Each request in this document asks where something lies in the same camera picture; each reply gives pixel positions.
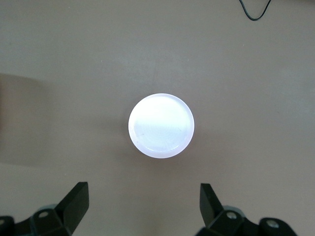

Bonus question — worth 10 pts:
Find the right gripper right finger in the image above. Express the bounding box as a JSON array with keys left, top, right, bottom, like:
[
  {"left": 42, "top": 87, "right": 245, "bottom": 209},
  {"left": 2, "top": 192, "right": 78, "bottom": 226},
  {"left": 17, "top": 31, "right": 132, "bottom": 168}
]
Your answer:
[{"left": 196, "top": 183, "right": 258, "bottom": 236}]

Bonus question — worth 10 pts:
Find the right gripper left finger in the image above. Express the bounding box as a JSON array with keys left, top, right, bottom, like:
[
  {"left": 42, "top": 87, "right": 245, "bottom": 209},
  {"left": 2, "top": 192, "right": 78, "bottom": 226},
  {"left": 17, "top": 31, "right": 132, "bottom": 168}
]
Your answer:
[{"left": 29, "top": 181, "right": 89, "bottom": 236}]

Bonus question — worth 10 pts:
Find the pink round plate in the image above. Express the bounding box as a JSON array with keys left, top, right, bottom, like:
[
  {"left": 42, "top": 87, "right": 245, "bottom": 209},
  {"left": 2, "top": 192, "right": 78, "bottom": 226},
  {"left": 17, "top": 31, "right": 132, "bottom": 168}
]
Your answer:
[{"left": 127, "top": 92, "right": 195, "bottom": 159}]

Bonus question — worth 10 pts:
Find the thin black looped cable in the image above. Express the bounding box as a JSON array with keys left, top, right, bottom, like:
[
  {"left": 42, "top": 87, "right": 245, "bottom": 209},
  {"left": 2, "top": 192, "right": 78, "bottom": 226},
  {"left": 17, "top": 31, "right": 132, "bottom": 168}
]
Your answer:
[{"left": 238, "top": 0, "right": 272, "bottom": 21}]

